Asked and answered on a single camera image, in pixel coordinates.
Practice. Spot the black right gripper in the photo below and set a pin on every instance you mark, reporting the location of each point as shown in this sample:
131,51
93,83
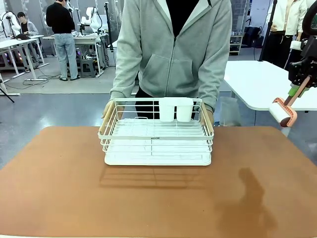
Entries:
303,70

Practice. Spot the salmon lint roller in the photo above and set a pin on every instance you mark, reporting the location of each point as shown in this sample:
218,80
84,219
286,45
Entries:
288,110

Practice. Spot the person's left forearm grey sleeve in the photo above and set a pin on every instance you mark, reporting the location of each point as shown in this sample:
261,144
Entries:
213,86

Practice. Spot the person's right forearm grey sleeve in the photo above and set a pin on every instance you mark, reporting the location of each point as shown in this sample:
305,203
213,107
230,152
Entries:
121,81

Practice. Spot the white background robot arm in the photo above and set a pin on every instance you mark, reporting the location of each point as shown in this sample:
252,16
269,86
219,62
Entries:
11,22
92,19

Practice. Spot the person's left hand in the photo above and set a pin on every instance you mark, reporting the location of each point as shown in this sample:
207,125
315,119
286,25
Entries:
209,116

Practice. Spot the person's right hand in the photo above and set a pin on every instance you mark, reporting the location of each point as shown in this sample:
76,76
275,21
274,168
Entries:
119,106

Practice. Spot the white rounded table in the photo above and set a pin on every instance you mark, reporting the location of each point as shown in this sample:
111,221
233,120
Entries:
255,81

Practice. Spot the white cylindrical part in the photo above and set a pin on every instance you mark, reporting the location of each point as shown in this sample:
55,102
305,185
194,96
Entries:
295,45

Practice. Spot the black tripod stand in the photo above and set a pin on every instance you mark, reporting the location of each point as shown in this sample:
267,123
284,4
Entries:
268,32

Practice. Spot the person in white jacket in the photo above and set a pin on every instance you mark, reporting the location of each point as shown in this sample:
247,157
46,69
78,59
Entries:
284,24

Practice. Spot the clear plastic bag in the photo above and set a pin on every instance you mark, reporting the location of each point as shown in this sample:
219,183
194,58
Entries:
230,111

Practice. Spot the white storage shelf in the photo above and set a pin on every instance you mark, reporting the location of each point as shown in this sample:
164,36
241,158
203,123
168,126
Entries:
235,44

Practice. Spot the white plastic cutlery cup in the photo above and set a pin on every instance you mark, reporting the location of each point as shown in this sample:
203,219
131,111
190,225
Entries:
167,111
184,111

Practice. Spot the person in grey hoodie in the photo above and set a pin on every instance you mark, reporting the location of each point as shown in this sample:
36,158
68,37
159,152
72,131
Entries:
173,62

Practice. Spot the black pole stand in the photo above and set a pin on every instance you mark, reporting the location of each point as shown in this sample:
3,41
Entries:
108,24

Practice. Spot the grey plastic stool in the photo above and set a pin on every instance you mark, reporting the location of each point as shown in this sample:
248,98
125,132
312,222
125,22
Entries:
87,68

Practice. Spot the white desk with robot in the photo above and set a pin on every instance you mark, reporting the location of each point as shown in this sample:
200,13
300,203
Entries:
86,38

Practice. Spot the person in black sweater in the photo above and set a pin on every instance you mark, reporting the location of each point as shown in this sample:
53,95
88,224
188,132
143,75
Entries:
60,22

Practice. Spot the white power strip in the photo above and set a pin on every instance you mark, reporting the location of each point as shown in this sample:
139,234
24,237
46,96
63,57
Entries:
36,79

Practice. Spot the seated person in grey jacket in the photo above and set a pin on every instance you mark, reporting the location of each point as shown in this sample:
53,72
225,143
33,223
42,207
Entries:
28,27

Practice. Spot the white long desk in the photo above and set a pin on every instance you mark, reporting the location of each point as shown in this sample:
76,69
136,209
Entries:
15,42

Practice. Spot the black tripod leg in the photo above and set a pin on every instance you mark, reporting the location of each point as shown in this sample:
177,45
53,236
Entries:
7,95

